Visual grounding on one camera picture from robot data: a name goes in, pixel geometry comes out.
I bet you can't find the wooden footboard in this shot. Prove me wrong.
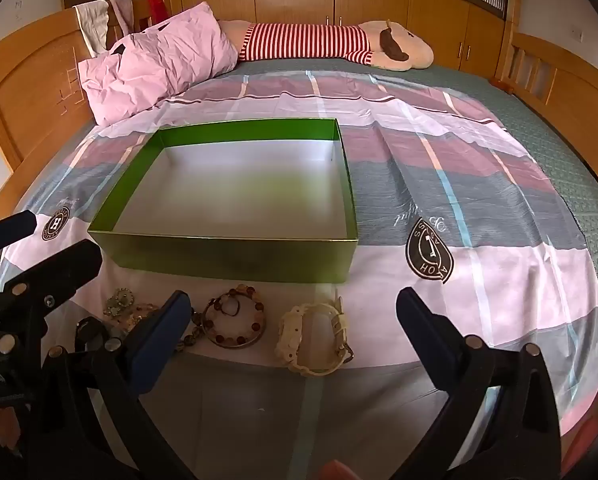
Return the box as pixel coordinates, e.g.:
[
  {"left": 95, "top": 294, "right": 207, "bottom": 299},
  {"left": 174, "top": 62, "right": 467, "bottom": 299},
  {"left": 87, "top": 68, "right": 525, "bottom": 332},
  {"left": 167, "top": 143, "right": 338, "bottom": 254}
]
[{"left": 499, "top": 20, "right": 598, "bottom": 171}]

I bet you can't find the plaid bed sheet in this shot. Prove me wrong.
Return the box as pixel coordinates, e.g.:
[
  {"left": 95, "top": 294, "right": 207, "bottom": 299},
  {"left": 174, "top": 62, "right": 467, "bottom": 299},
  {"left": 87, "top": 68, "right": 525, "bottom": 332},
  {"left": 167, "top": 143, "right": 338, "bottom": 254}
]
[{"left": 0, "top": 70, "right": 598, "bottom": 480}]

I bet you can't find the white garment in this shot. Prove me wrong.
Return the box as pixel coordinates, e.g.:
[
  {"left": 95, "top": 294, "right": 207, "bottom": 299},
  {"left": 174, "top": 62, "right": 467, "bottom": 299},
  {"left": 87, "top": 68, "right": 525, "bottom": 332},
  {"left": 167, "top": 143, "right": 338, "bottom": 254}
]
[{"left": 73, "top": 0, "right": 112, "bottom": 58}]

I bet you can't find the cream plastic wristwatch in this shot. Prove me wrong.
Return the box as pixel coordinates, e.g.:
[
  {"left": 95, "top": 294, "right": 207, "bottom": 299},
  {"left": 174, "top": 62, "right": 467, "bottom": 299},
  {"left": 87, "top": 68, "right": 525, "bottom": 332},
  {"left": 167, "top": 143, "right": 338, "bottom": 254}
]
[{"left": 275, "top": 296, "right": 355, "bottom": 376}]

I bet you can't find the pink bead bracelet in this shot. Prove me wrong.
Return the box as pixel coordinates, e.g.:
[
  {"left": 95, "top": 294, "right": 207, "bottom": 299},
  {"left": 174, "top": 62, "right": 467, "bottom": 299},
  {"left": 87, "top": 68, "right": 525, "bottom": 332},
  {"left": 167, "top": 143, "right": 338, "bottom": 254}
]
[{"left": 124, "top": 300, "right": 162, "bottom": 333}]

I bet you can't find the green cardboard box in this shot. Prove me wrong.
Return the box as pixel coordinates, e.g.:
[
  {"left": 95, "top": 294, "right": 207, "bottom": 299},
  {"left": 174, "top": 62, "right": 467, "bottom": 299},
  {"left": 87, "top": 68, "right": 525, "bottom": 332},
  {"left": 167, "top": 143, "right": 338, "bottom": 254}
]
[{"left": 86, "top": 117, "right": 360, "bottom": 285}]

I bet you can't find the wooden headboard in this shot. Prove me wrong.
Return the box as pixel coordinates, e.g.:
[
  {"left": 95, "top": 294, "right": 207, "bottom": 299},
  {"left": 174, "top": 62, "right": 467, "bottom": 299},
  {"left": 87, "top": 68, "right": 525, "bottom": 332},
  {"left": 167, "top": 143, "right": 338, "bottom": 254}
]
[{"left": 0, "top": 7, "right": 110, "bottom": 221}]

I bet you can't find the pink towel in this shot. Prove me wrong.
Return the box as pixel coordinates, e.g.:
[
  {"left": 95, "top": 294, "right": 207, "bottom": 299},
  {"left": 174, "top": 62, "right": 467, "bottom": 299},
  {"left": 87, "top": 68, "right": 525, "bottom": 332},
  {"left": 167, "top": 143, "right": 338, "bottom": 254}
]
[{"left": 106, "top": 0, "right": 140, "bottom": 36}]

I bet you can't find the pink pillow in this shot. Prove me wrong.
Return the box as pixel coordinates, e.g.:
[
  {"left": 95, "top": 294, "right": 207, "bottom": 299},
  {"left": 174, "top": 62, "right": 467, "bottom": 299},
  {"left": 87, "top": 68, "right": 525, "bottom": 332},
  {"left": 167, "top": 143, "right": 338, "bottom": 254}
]
[{"left": 78, "top": 1, "right": 240, "bottom": 127}]

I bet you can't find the red bead bracelet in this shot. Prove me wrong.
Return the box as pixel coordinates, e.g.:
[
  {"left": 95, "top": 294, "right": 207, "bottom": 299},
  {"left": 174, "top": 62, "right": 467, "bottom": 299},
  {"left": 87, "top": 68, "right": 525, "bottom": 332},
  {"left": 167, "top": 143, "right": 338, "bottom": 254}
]
[{"left": 202, "top": 284, "right": 267, "bottom": 350}]

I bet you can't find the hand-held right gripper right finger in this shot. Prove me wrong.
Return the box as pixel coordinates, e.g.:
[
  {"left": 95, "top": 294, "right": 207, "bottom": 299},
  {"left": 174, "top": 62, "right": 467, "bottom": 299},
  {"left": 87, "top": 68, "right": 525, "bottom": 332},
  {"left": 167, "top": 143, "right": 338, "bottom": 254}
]
[{"left": 394, "top": 286, "right": 564, "bottom": 480}]

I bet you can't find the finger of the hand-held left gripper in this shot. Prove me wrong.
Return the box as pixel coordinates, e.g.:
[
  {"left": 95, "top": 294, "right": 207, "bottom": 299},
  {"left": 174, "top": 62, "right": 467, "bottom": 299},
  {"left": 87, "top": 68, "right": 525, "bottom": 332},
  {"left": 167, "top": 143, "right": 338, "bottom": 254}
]
[
  {"left": 0, "top": 239, "right": 103, "bottom": 332},
  {"left": 0, "top": 210, "right": 38, "bottom": 261}
]

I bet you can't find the striped plush toy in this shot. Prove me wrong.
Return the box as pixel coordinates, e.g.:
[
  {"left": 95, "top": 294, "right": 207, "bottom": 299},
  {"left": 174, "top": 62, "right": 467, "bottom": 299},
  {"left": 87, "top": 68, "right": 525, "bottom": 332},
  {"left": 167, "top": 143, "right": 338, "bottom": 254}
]
[{"left": 219, "top": 19, "right": 436, "bottom": 72}]

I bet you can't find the black band wristwatch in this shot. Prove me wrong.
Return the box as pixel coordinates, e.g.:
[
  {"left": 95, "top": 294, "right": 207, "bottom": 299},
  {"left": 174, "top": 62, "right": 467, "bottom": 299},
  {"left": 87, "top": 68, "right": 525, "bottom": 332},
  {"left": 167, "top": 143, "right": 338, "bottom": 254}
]
[{"left": 74, "top": 317, "right": 111, "bottom": 353}]

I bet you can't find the dark wooden bead bracelet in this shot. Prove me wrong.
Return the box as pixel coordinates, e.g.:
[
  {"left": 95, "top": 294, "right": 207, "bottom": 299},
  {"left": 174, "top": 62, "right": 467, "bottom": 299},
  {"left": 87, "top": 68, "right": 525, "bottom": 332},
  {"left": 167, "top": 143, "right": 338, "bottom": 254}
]
[{"left": 176, "top": 310, "right": 205, "bottom": 353}]

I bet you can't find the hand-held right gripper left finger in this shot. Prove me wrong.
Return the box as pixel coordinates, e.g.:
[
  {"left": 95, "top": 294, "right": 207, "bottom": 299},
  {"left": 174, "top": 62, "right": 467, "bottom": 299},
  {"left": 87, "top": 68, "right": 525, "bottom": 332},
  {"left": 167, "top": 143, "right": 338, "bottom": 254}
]
[{"left": 26, "top": 289, "right": 196, "bottom": 480}]

